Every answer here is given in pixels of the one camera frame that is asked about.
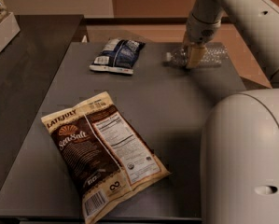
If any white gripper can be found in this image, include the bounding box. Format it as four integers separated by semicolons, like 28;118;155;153
184;12;221;69

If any clear plastic water bottle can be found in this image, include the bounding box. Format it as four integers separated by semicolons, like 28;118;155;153
163;43;228;69

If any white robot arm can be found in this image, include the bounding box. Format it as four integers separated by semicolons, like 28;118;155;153
184;0;279;224

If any blue snack bag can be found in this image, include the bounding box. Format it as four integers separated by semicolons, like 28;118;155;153
90;38;145;75

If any brown Late July chip bag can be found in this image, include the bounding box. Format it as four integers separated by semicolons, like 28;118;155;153
41;91;170;224

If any dark wooden side table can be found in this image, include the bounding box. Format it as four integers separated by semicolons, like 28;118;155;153
0;15;86;190

